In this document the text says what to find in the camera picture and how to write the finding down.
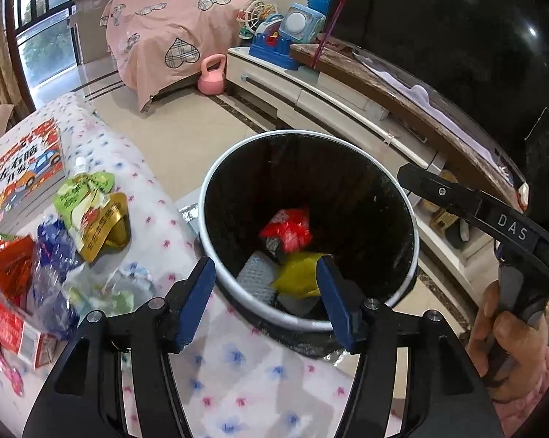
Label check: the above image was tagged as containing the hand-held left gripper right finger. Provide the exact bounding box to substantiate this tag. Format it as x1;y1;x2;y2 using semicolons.
315;255;506;438

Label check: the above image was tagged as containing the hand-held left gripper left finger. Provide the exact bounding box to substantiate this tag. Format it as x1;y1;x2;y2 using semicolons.
22;255;218;438

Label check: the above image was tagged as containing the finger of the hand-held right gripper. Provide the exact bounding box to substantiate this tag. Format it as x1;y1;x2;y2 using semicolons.
397;163;491;234

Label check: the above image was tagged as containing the yellow wrapper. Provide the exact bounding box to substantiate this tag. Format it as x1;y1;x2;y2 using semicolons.
271;252;325;299

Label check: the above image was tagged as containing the grey mesh packet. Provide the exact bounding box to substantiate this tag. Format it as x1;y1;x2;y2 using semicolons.
235;251;284;304

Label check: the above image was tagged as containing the red snack wrapper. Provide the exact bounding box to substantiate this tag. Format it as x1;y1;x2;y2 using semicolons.
258;207;312;254

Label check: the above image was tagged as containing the black trash bin white rim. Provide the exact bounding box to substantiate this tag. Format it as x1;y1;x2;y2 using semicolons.
198;130;420;331

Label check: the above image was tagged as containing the blue plastic pouch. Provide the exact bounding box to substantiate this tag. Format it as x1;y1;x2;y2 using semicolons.
31;218;84;334

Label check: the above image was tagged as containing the orange snack bag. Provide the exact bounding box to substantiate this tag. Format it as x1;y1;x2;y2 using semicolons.
0;233;37;311

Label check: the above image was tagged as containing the person's right hand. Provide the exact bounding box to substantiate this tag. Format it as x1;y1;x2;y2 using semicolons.
465;280;549;403

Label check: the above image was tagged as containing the clear plastic bag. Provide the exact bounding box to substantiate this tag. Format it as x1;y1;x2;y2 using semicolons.
66;262;156;324

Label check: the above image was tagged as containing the gold packet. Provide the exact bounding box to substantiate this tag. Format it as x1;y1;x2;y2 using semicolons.
80;192;133;263

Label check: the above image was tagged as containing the white tv cabinet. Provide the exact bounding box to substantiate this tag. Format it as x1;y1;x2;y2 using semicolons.
226;41;531;324

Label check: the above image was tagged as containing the green spout pouch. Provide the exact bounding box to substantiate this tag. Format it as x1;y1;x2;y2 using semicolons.
53;157;115;242

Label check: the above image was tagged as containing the black television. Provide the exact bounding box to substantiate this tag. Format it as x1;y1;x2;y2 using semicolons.
324;0;549;183

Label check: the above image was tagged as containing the red and white carton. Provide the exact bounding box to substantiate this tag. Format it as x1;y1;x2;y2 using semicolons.
0;285;58;370

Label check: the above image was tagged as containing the pink wrapper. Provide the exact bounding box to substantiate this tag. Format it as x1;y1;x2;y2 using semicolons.
0;333;26;397

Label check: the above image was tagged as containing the pink plastic stick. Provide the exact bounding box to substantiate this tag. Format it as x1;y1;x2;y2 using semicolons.
314;0;366;68

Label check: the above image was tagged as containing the blue toy with round face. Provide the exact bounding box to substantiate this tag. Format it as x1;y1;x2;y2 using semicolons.
284;2;326;44

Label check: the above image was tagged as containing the children's picture book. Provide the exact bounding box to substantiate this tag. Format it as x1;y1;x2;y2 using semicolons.
0;119;67;233

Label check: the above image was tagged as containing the blue and red toy machine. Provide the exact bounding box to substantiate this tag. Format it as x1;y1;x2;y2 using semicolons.
249;14;302;71

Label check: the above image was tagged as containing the pink kettlebell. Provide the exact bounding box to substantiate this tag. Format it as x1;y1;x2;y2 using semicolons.
198;54;227;96

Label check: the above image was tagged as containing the ferris wheel toy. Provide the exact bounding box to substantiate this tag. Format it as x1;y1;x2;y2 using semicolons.
236;0;275;39

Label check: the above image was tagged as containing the pink heart-print sheet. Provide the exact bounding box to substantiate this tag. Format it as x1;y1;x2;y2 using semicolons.
100;0;257;112

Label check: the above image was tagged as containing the glass balcony door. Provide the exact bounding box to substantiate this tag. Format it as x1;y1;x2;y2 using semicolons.
7;0;81;101

